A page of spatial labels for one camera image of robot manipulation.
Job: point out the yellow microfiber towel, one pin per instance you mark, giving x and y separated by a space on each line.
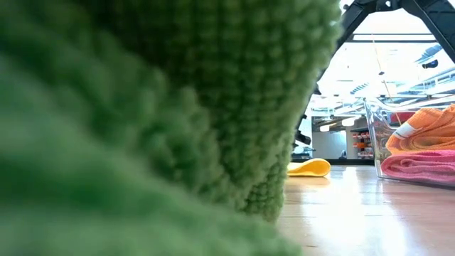
309 168

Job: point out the clear plastic bin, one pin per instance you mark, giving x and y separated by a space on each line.
377 142

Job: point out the pink microfiber towel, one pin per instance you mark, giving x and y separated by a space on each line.
419 165

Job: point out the orange microfiber towel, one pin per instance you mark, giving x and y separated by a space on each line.
426 131

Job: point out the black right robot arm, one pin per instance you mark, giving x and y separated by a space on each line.
437 17

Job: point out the green microfiber towel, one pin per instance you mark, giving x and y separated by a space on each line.
142 124

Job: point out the white oblong ceiling lamp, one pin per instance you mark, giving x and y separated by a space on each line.
324 128
349 122

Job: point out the black shelf with red bins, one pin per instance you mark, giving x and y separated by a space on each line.
362 142

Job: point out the black overhead beam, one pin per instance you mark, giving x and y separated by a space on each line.
391 41

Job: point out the dark blue round object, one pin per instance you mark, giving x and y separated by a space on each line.
431 64

